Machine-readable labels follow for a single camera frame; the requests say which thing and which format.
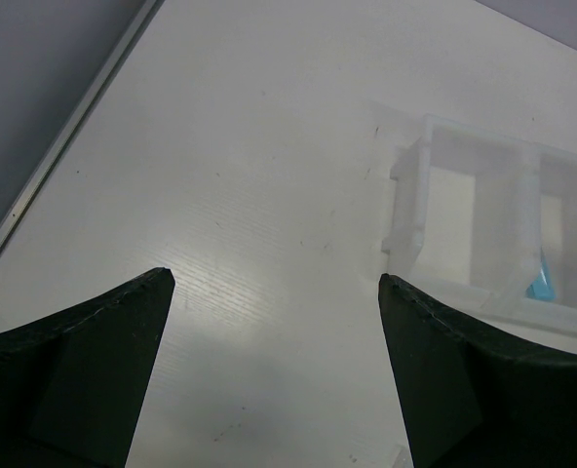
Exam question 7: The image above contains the white three-compartment tray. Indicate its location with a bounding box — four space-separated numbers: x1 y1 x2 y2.
373 104 577 336

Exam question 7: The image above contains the aluminium table edge rail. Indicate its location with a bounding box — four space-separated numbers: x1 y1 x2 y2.
0 1 162 256

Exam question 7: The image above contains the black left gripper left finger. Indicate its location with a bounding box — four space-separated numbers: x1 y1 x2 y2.
0 268 174 467

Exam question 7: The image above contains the blue highlighter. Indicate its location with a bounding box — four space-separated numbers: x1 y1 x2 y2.
525 252 557 302

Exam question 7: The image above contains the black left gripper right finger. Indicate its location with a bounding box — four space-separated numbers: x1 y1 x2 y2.
378 274 577 467

